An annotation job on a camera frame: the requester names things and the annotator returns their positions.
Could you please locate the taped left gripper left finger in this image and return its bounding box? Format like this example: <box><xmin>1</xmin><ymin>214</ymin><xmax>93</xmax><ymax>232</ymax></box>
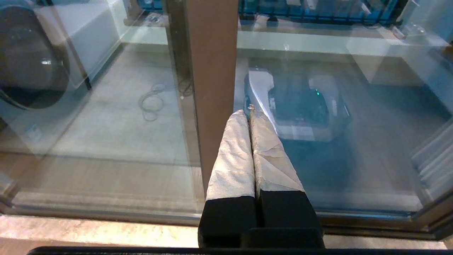
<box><xmin>197</xmin><ymin>109</ymin><xmax>258</xmax><ymax>248</ymax></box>

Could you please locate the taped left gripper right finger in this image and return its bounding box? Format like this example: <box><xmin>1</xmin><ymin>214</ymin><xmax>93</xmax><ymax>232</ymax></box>
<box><xmin>250</xmin><ymin>110</ymin><xmax>324</xmax><ymax>231</ymax></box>

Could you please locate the brown framed sliding glass door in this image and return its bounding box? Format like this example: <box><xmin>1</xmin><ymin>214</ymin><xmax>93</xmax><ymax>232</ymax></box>
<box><xmin>166</xmin><ymin>0</ymin><xmax>453</xmax><ymax>241</ymax></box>

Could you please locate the brown framed fixed glass panel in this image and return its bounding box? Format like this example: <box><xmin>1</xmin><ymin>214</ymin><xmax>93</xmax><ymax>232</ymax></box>
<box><xmin>0</xmin><ymin>0</ymin><xmax>240</xmax><ymax>227</ymax></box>

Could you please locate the long grey stone window sill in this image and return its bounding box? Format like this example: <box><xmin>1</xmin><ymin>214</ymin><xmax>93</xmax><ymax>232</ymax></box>
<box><xmin>124</xmin><ymin>14</ymin><xmax>393</xmax><ymax>39</ymax></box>

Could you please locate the long black metal balcony railing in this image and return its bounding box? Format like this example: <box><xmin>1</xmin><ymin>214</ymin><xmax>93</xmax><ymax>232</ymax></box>
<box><xmin>136</xmin><ymin>0</ymin><xmax>404</xmax><ymax>26</ymax></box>

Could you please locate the grey front-loading washing machine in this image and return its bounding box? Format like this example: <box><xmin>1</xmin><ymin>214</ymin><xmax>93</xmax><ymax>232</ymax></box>
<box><xmin>0</xmin><ymin>0</ymin><xmax>122</xmax><ymax>158</ymax></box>

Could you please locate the thin coiled floor cable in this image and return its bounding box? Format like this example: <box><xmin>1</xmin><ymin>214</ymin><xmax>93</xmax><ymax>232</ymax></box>
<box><xmin>138</xmin><ymin>83</ymin><xmax>166</xmax><ymax>123</ymax></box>

